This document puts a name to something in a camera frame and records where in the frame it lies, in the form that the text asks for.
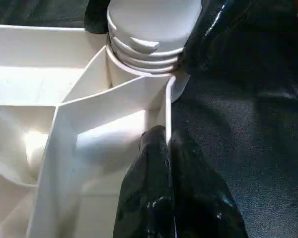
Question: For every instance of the white plastic table top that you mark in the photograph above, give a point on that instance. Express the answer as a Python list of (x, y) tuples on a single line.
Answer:
[(64, 109)]

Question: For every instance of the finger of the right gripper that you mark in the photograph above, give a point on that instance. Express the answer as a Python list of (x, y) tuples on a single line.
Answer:
[(228, 39), (97, 17)]

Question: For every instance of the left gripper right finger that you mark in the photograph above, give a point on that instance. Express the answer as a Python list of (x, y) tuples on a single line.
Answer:
[(203, 203)]

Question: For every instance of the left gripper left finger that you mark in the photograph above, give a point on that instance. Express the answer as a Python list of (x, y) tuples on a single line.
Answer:
[(146, 193)]

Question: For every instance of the white plastic table leg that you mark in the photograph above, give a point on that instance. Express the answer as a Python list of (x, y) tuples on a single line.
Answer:
[(154, 29)]

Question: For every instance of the black table mat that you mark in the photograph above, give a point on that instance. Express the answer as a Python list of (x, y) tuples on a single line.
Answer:
[(258, 148)]

